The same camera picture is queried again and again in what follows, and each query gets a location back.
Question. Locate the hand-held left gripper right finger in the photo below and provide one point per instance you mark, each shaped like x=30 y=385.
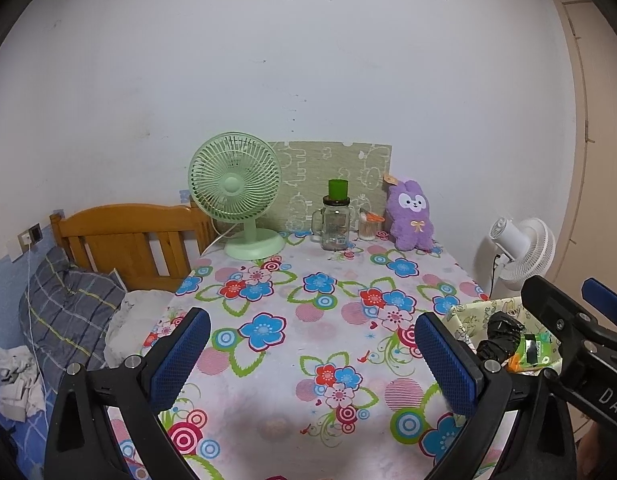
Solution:
x=446 y=365

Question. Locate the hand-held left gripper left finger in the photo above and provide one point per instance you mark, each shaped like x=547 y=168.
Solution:
x=181 y=355

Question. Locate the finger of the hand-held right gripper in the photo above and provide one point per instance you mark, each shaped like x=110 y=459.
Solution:
x=606 y=302
x=553 y=305

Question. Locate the yellow printed box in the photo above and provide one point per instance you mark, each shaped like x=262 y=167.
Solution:
x=468 y=317

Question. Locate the black sock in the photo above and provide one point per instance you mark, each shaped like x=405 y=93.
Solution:
x=503 y=332

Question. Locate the white standing fan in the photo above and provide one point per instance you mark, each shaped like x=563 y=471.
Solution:
x=526 y=250

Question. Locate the white cloth bundle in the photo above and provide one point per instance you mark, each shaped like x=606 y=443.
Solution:
x=133 y=315

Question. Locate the grey plaid pillow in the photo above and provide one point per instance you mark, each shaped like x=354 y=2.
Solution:
x=63 y=310

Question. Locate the purple plush bunny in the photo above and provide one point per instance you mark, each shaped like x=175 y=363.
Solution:
x=411 y=225

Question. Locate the wooden headboard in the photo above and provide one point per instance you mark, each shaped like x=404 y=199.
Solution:
x=123 y=222

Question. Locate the small jar orange lid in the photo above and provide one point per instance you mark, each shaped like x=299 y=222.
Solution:
x=368 y=230

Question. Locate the crumpled grey white cloth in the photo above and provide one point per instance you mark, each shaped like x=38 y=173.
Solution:
x=16 y=380

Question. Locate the blue checked bedsheet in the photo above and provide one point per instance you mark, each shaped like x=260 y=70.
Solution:
x=28 y=440

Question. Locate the glass mug jar green lid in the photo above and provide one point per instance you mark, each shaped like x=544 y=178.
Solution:
x=335 y=225

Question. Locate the green desk fan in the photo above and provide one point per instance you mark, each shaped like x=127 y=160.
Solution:
x=233 y=182

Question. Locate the beige door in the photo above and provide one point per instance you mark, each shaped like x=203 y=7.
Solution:
x=601 y=110

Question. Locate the green printed board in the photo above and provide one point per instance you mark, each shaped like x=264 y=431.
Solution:
x=308 y=165

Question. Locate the small blue wall sticker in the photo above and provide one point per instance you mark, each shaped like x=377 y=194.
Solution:
x=185 y=197

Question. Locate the white wall socket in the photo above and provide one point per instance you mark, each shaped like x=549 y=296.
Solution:
x=24 y=246

